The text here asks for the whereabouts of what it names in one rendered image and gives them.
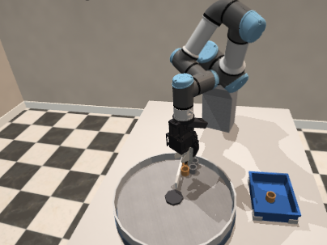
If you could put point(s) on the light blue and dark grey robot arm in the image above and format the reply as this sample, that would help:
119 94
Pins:
193 80

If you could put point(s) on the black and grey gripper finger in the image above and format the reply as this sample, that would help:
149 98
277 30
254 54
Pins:
190 155
178 155

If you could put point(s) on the grey metal bushing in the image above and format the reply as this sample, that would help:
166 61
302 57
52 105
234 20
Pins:
192 169
195 161

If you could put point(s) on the grey round turntable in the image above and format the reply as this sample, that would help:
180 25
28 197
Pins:
197 214

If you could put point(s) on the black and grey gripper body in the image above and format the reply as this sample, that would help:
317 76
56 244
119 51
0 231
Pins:
183 137

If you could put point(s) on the blue open-top crate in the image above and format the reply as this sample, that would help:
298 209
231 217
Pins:
285 200

